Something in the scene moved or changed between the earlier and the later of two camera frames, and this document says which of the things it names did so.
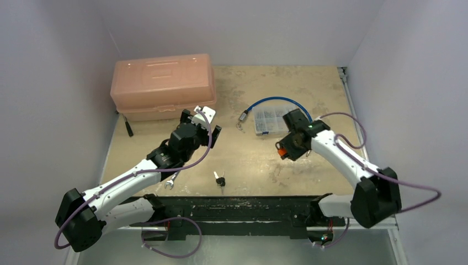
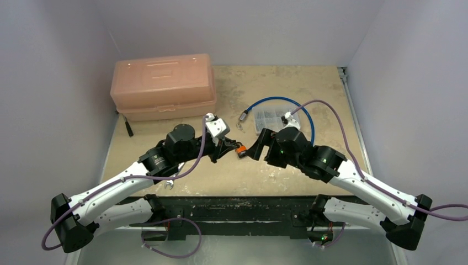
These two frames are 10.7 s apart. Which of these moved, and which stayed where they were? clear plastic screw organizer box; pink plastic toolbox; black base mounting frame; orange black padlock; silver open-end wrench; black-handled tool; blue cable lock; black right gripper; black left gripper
Moved: orange black padlock; black left gripper; black right gripper
Stayed: pink plastic toolbox; clear plastic screw organizer box; blue cable lock; black-handled tool; silver open-end wrench; black base mounting frame
